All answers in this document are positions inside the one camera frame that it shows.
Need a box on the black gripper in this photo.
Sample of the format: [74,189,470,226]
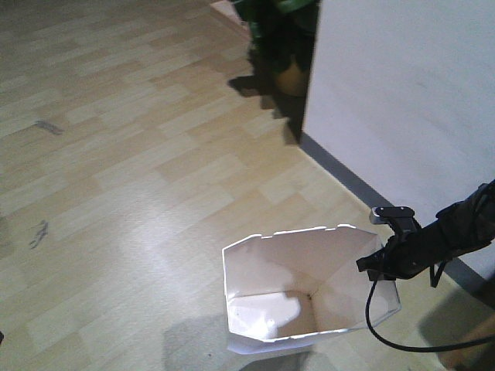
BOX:
[356,233,429,281]

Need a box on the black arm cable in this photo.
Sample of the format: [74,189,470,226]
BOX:
[365,280,495,353]

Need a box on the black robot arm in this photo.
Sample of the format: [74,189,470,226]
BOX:
[357,182,494,281]

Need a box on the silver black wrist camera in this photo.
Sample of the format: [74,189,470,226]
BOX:
[369,206,417,233]

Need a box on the white plastic trash bin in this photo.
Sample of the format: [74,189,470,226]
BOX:
[222,224,401,355]

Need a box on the green potted plant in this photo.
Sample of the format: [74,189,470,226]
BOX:
[231,0,322,97]

